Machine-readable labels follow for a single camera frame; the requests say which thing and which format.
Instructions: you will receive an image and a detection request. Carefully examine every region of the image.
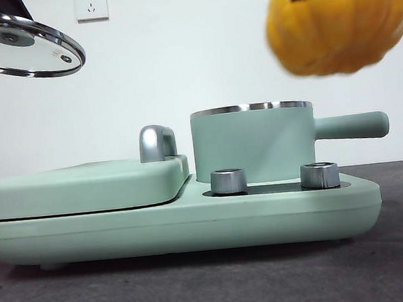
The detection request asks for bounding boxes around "green breakfast machine base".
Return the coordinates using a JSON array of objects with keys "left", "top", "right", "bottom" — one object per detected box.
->
[{"left": 0, "top": 155, "right": 386, "bottom": 276}]

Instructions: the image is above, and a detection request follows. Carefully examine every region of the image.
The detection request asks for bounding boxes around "silver control knob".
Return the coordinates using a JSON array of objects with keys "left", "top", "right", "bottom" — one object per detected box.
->
[
  {"left": 208, "top": 167, "right": 248, "bottom": 196},
  {"left": 298, "top": 160, "right": 341, "bottom": 190}
]

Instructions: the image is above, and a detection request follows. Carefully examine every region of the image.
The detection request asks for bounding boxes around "glass lid with green knob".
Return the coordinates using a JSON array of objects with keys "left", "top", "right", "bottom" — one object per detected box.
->
[{"left": 0, "top": 0, "right": 88, "bottom": 84}]

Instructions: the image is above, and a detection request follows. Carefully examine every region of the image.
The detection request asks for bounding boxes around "yellow pumpkin with green stem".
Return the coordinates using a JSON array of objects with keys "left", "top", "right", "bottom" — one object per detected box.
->
[{"left": 262, "top": 0, "right": 403, "bottom": 83}]

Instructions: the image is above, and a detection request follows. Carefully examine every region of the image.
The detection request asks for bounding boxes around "white wall socket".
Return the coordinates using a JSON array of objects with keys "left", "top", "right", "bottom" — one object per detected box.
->
[{"left": 74, "top": 0, "right": 110, "bottom": 23}]

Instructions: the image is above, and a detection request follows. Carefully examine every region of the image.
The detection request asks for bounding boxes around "green pot with side handle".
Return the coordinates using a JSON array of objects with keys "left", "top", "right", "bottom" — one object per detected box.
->
[{"left": 188, "top": 90, "right": 394, "bottom": 190}]

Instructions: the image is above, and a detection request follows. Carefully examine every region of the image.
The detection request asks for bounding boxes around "green griddle cover, silver handle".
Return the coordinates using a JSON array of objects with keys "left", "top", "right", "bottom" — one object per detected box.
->
[{"left": 0, "top": 122, "right": 193, "bottom": 222}]

